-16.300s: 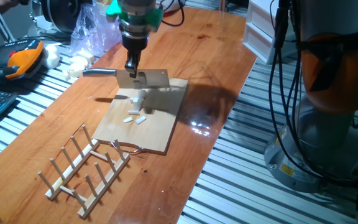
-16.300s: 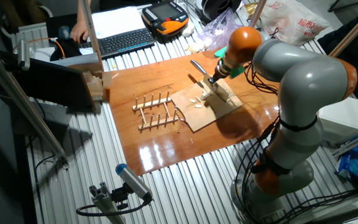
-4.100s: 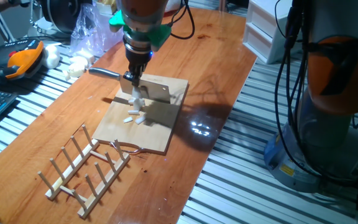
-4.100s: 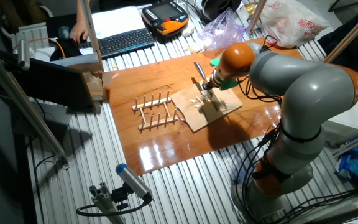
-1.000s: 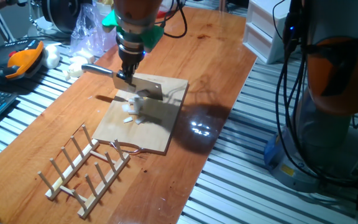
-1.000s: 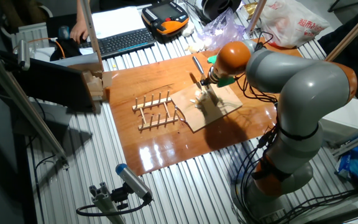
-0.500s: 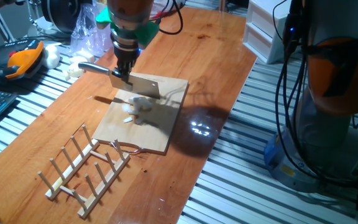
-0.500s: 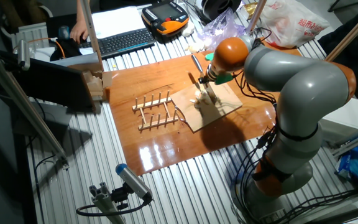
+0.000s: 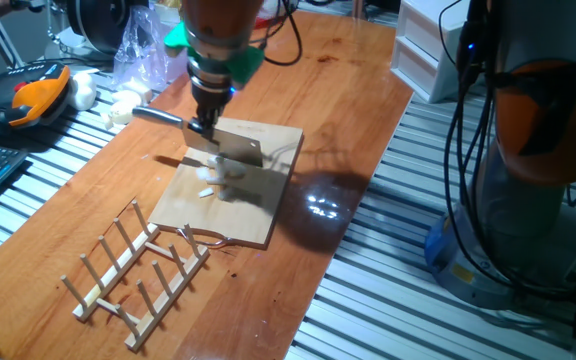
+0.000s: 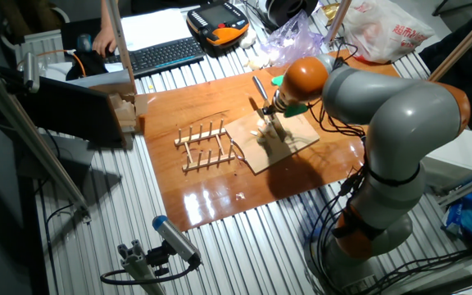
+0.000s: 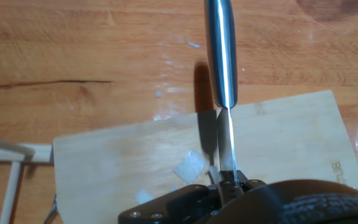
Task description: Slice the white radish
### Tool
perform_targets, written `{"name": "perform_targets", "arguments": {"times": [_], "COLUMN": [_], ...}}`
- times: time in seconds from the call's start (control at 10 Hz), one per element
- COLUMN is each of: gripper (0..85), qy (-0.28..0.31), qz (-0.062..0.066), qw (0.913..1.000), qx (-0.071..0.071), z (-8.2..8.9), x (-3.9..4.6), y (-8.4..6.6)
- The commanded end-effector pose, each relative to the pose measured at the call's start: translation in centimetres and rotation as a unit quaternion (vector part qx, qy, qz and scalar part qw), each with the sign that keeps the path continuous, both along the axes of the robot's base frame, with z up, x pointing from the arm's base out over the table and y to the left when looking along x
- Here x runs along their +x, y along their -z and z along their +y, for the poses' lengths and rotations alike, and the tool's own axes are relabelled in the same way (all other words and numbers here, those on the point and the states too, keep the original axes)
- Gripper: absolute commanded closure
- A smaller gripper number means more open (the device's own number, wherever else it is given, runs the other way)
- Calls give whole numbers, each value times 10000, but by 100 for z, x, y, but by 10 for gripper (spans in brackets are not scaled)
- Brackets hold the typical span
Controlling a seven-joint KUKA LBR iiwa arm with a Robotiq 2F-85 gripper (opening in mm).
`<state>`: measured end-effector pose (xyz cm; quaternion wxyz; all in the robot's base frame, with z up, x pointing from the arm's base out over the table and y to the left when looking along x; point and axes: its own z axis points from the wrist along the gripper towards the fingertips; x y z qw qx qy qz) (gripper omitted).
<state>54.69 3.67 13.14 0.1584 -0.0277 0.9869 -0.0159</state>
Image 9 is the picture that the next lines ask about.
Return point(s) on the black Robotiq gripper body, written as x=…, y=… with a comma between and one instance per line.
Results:
x=212, y=102

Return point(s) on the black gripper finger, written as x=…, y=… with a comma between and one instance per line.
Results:
x=214, y=120
x=199, y=127

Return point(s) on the steel cleaver knife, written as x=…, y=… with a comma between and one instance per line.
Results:
x=238, y=147

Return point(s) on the black handheld device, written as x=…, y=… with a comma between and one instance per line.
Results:
x=30, y=4

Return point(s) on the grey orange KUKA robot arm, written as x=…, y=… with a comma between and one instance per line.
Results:
x=543, y=30

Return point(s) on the spare white radish piece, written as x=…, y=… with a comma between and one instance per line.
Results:
x=140, y=91
x=120, y=115
x=125, y=98

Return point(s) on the large white radish lump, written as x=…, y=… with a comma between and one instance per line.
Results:
x=83, y=92

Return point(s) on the clear plastic bag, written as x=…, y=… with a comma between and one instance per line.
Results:
x=140, y=55

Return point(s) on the wooden cutting board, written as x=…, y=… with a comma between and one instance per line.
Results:
x=248, y=215

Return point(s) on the white red-printed plastic bag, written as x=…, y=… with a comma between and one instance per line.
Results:
x=273, y=7

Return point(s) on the black round device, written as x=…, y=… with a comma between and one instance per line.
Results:
x=98, y=25

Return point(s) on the orange black teach pendant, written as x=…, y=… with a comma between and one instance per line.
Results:
x=38, y=97

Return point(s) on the wooden peg dish rack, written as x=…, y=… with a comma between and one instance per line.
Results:
x=113, y=274

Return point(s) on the white drawer box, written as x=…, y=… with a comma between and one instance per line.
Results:
x=418, y=60

